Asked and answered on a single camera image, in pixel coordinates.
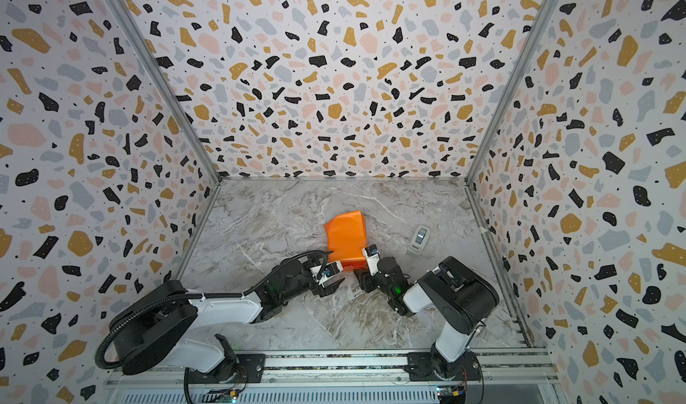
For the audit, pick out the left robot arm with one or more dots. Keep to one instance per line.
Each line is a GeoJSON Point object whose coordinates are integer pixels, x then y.
{"type": "Point", "coordinates": [158, 330]}

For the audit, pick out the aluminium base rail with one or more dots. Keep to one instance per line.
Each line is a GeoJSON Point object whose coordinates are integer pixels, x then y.
{"type": "Point", "coordinates": [352, 376]}

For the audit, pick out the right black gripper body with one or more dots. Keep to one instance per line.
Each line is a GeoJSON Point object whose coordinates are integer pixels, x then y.
{"type": "Point", "coordinates": [375, 282]}

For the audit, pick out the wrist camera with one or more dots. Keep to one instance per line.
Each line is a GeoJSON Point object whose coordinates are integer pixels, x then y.
{"type": "Point", "coordinates": [323, 273]}
{"type": "Point", "coordinates": [372, 256]}

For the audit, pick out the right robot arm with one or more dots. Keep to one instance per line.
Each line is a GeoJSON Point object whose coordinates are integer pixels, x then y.
{"type": "Point", "coordinates": [462, 297]}

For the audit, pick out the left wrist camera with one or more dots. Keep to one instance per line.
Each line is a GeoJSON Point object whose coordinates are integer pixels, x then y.
{"type": "Point", "coordinates": [323, 273]}

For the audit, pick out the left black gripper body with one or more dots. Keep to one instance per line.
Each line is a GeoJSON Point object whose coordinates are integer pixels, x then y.
{"type": "Point", "coordinates": [305, 282]}

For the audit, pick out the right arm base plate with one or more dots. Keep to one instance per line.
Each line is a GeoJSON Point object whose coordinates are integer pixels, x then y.
{"type": "Point", "coordinates": [430, 366]}

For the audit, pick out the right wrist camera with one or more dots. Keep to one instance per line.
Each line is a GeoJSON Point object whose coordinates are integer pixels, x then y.
{"type": "Point", "coordinates": [372, 256]}

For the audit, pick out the white tape dispenser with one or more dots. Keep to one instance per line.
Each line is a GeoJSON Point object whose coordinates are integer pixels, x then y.
{"type": "Point", "coordinates": [419, 240]}

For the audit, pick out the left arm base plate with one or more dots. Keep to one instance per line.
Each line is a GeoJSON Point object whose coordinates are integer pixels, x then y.
{"type": "Point", "coordinates": [245, 368]}

